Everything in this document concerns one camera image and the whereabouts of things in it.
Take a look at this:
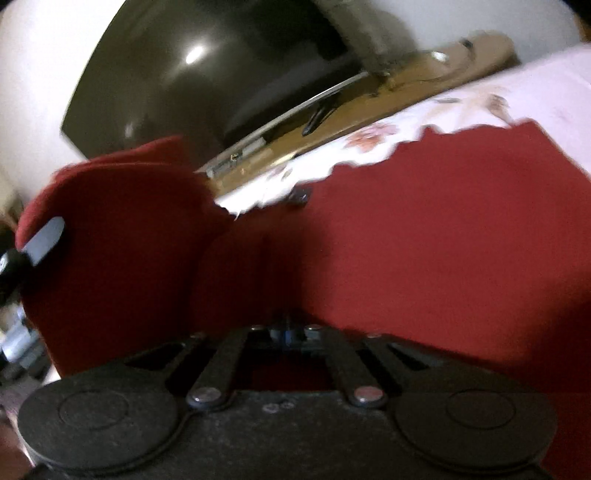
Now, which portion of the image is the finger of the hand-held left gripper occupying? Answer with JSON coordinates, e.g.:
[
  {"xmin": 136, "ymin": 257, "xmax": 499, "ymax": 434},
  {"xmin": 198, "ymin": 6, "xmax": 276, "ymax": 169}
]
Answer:
[{"xmin": 21, "ymin": 215, "xmax": 66, "ymax": 268}]

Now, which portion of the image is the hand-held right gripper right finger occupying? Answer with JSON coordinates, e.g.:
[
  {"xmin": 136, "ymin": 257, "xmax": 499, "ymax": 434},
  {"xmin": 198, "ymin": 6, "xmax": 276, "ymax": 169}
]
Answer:
[{"xmin": 290, "ymin": 325, "xmax": 445, "ymax": 410}]

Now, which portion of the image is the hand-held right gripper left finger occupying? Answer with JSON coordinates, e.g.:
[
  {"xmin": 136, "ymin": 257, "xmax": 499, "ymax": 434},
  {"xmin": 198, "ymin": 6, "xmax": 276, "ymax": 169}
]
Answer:
[{"xmin": 124, "ymin": 325, "xmax": 290, "ymax": 411}]

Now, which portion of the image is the red beaded sweater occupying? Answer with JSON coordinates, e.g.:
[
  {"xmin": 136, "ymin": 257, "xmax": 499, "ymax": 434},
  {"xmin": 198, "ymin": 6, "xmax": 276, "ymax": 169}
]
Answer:
[{"xmin": 14, "ymin": 117, "xmax": 591, "ymax": 480}]

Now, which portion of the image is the silver set-top box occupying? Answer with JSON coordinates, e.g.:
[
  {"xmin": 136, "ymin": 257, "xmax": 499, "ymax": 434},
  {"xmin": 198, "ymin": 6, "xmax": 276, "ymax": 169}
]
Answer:
[{"xmin": 206, "ymin": 137, "xmax": 266, "ymax": 180}]

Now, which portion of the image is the black flat screen television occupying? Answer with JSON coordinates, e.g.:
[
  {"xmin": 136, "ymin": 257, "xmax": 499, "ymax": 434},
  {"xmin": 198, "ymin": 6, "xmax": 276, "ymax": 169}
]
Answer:
[{"xmin": 60, "ymin": 0, "xmax": 371, "ymax": 160}]

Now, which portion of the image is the black remote control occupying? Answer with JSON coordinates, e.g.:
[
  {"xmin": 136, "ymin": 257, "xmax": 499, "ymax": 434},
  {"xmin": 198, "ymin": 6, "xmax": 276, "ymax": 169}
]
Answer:
[{"xmin": 301, "ymin": 98, "xmax": 339, "ymax": 137}]

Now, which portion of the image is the wooden television stand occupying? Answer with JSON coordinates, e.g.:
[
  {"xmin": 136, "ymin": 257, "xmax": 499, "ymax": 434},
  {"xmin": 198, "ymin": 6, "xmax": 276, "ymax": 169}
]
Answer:
[{"xmin": 196, "ymin": 31, "xmax": 521, "ymax": 195}]

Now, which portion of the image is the floral white bed sheet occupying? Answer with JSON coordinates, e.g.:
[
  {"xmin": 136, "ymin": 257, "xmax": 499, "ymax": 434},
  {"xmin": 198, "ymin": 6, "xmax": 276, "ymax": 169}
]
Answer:
[{"xmin": 213, "ymin": 43, "xmax": 591, "ymax": 219}]

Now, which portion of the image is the black cable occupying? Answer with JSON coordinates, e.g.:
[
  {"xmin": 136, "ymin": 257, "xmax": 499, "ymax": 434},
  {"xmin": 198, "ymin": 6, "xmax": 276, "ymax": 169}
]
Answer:
[{"xmin": 388, "ymin": 39, "xmax": 476, "ymax": 89}]

